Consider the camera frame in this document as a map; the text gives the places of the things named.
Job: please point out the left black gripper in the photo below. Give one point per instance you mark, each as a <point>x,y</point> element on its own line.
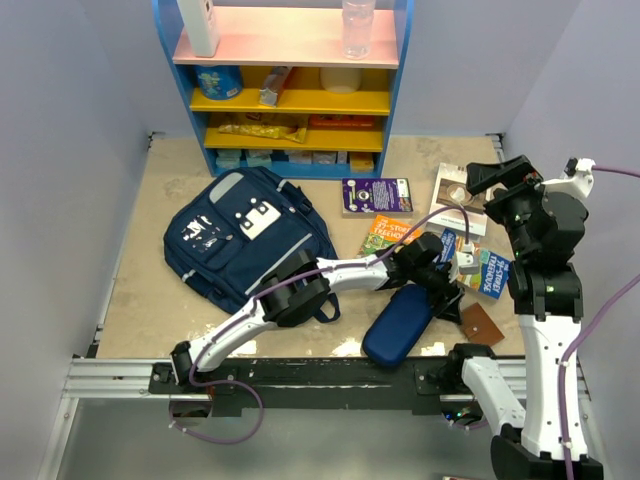
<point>448,309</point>

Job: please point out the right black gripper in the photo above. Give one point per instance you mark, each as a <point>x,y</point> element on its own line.
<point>520,169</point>

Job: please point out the blue zippered pencil case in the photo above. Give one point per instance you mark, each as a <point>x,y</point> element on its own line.
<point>398,327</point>

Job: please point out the blue Treehouse book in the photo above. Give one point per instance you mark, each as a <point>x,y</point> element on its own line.
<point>492,278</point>

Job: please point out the brown leather wallet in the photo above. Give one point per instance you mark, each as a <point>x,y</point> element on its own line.
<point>479,328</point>

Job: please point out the navy blue student backpack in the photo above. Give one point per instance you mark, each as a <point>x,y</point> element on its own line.
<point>239,228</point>

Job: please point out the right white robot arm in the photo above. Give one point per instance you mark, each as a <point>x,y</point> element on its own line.
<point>540,437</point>

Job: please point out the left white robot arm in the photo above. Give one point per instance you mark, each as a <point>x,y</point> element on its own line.
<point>296,290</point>

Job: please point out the yellow snack bag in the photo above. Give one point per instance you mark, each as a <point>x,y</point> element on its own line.
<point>271,126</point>

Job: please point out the white coffee cover book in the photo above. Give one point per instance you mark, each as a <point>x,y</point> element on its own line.
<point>450,190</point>

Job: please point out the orange Treehouse book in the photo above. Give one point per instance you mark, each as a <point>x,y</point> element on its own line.
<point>383,233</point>

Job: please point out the purple paperback book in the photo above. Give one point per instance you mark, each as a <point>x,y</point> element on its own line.
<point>371,196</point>

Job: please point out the small boxes bottom shelf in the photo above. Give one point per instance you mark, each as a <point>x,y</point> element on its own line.
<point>232,158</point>

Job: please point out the orange red snack box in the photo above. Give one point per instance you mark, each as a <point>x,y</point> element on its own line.
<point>341,121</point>

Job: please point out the cream round container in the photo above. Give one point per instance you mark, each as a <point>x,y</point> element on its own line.
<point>340,80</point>

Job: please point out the blue colourful shelf unit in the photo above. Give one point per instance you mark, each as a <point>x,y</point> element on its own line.
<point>258,38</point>

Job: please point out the silver foil snack packet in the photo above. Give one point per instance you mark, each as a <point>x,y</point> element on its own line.
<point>274,85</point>

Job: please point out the blue snack canister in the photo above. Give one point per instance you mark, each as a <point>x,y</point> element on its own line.
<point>222,82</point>

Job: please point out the white rectangular bottle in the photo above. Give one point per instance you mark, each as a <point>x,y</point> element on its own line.
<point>200,25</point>

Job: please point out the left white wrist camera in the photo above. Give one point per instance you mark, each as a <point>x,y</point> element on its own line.
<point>465,261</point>

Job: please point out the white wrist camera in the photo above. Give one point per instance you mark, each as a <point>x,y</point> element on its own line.
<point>577,179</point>
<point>465,261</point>

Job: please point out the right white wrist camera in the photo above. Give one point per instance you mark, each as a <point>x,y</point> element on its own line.
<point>577,179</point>

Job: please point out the black metal base plate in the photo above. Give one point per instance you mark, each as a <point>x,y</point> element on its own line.
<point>420,385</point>

